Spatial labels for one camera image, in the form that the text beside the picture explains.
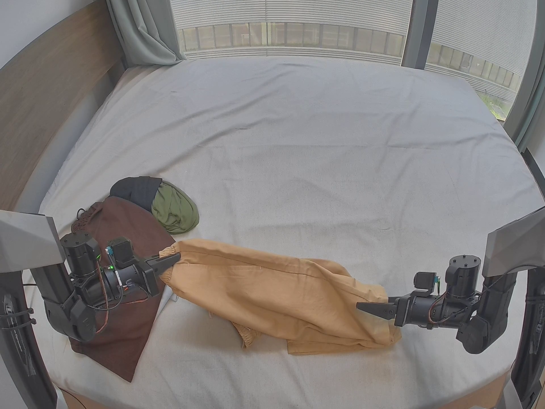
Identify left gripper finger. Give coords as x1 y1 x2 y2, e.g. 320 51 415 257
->
150 253 183 270
153 257 183 279

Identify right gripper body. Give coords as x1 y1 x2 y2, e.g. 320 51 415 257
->
395 294 445 327

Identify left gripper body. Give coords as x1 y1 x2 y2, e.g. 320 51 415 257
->
102 259 161 297

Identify tan shorts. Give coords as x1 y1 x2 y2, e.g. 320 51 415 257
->
158 238 403 354

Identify bed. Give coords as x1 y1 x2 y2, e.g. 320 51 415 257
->
0 0 541 409

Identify brown shorts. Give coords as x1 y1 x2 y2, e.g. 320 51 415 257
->
69 196 177 383

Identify green garment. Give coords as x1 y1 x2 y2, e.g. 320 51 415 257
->
151 180 201 235

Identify black garment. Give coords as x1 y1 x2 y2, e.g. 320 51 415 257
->
109 176 164 212

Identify grey-green curtain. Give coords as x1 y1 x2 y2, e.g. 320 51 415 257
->
102 0 188 67

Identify window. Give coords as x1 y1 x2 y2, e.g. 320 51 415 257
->
164 0 545 154

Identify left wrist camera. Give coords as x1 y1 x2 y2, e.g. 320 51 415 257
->
105 236 136 268

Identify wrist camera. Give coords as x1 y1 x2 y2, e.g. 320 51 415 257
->
105 236 136 268
413 272 439 294

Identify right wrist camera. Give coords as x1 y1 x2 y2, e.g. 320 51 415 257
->
413 272 439 294

